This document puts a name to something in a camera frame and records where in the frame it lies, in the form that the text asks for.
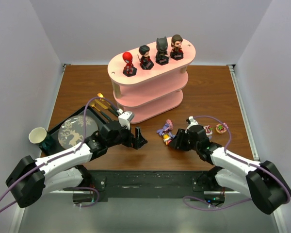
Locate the purple bunny pink cotton candy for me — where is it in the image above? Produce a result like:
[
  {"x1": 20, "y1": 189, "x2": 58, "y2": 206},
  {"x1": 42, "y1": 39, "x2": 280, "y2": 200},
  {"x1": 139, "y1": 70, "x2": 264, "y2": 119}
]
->
[{"x1": 156, "y1": 119, "x2": 173, "y2": 136}]

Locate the dark bat hero figure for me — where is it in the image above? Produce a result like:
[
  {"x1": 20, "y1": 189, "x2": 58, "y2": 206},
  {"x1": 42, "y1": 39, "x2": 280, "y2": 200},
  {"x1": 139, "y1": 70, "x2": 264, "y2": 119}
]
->
[{"x1": 155, "y1": 36, "x2": 169, "y2": 66}]

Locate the black rectangular tray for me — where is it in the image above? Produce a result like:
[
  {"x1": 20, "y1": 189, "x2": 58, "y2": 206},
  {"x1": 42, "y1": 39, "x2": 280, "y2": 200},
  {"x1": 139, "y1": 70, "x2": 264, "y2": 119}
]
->
[{"x1": 41, "y1": 106, "x2": 108, "y2": 155}]

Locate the gold knife green handle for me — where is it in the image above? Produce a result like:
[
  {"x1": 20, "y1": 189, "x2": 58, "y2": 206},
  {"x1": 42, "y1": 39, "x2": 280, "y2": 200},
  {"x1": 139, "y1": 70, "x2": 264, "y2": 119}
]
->
[{"x1": 94, "y1": 99, "x2": 117, "y2": 116}]

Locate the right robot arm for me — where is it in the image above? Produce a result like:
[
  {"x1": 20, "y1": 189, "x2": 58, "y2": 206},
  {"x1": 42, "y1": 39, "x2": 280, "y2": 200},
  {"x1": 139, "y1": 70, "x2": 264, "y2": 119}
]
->
[{"x1": 168, "y1": 125, "x2": 291, "y2": 215}]

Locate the white paper cup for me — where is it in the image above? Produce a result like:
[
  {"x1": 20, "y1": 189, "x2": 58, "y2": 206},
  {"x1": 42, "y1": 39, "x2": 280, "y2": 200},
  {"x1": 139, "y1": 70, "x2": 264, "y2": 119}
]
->
[{"x1": 28, "y1": 127, "x2": 47, "y2": 144}]

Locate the dark green glass cup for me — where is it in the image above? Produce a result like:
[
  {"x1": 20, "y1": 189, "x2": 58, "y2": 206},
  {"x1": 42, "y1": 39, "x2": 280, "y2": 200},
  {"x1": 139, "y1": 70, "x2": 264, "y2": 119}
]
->
[{"x1": 38, "y1": 133, "x2": 54, "y2": 154}]

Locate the gold fork green handle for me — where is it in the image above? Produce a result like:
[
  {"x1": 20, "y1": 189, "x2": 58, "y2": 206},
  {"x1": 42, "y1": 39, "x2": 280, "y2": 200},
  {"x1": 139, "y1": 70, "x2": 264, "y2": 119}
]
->
[{"x1": 97, "y1": 93, "x2": 118, "y2": 116}]

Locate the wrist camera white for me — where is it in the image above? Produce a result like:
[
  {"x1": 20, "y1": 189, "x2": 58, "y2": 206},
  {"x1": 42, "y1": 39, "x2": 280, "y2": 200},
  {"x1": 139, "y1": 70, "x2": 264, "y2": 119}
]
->
[
  {"x1": 185, "y1": 116, "x2": 198, "y2": 132},
  {"x1": 117, "y1": 108, "x2": 135, "y2": 129}
]

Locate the aluminium frame rail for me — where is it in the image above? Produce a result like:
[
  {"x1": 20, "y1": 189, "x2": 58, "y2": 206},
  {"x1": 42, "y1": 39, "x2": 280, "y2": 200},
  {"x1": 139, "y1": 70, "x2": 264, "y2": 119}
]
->
[{"x1": 227, "y1": 65, "x2": 288, "y2": 233}]

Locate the black haired red figure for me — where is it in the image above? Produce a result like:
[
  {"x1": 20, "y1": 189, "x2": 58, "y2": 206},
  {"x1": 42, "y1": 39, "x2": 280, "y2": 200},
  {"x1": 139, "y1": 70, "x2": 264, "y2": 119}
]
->
[{"x1": 138, "y1": 45, "x2": 154, "y2": 70}]

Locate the gold spoon green handle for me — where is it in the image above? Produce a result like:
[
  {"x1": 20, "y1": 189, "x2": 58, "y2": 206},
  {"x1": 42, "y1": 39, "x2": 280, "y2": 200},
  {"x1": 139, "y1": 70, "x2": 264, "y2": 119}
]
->
[{"x1": 90, "y1": 102, "x2": 112, "y2": 121}]

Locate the red spider hero figure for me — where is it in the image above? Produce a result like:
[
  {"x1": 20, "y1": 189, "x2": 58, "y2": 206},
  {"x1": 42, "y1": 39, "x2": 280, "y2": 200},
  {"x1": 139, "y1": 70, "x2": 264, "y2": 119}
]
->
[{"x1": 122, "y1": 51, "x2": 137, "y2": 77}]

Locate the pink bear strawberry tart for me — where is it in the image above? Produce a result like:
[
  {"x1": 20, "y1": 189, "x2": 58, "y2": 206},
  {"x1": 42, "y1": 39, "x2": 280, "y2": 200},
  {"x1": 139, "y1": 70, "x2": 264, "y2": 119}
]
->
[{"x1": 215, "y1": 123, "x2": 228, "y2": 134}]

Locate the round deer pattern plate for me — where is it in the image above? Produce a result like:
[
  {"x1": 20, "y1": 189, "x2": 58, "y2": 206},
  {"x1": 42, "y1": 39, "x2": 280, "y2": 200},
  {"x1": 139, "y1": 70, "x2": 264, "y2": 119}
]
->
[{"x1": 58, "y1": 115, "x2": 98, "y2": 150}]

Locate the ice cream cone bear toy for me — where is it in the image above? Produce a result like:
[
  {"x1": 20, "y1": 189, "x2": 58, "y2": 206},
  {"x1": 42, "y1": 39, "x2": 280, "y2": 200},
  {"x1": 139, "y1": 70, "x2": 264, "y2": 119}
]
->
[{"x1": 162, "y1": 133, "x2": 173, "y2": 145}]

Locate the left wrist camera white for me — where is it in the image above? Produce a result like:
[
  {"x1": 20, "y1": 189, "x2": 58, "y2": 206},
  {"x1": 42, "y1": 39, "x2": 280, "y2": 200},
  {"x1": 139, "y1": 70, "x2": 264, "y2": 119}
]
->
[{"x1": 117, "y1": 108, "x2": 135, "y2": 129}]

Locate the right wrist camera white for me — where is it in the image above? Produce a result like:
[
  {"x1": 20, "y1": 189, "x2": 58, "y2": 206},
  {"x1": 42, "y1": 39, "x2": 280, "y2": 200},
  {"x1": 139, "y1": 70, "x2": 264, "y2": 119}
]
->
[{"x1": 185, "y1": 116, "x2": 198, "y2": 132}]

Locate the pink bear cake square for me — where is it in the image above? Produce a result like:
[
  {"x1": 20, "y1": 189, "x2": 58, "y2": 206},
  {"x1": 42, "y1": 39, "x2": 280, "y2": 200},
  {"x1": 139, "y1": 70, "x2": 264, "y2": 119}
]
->
[{"x1": 204, "y1": 125, "x2": 213, "y2": 138}]

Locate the pink three-tier shelf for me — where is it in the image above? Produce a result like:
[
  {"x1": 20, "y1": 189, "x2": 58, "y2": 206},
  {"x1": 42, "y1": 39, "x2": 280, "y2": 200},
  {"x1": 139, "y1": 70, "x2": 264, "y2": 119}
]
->
[{"x1": 107, "y1": 39, "x2": 196, "y2": 124}]

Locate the brown haired hero figure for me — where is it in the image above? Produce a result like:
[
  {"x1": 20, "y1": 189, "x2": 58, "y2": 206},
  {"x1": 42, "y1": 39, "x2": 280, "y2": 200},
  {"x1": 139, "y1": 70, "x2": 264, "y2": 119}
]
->
[{"x1": 170, "y1": 34, "x2": 184, "y2": 60}]

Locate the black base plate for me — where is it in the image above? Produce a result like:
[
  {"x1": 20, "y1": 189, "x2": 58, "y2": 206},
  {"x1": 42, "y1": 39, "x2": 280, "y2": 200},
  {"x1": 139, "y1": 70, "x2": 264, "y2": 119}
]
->
[{"x1": 89, "y1": 170, "x2": 222, "y2": 201}]

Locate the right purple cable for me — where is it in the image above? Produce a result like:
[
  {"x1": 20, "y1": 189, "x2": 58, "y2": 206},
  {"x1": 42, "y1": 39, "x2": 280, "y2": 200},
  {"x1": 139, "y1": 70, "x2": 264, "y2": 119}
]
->
[{"x1": 183, "y1": 115, "x2": 291, "y2": 212}]

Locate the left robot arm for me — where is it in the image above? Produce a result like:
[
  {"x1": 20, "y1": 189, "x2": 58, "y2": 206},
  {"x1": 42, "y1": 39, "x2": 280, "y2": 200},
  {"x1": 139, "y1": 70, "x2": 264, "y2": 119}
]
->
[{"x1": 5, "y1": 120, "x2": 147, "y2": 208}]

